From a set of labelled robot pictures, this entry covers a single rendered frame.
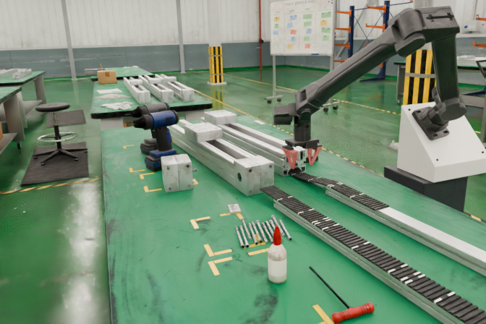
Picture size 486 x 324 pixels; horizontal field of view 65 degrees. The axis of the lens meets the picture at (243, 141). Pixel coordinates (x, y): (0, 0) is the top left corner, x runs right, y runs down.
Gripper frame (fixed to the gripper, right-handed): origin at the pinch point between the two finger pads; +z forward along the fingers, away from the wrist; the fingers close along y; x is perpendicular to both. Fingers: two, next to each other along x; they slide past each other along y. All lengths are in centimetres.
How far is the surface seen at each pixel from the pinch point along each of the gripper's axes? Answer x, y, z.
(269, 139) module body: -25.4, -1.7, -3.2
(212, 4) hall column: -962, -364, -144
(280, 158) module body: -6.8, 4.4, -1.1
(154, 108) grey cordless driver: -57, 36, -16
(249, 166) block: 4.8, 23.0, -4.7
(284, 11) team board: -531, -329, -93
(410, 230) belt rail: 47.4, 1.6, 3.0
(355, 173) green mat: 5.9, -19.0, 4.8
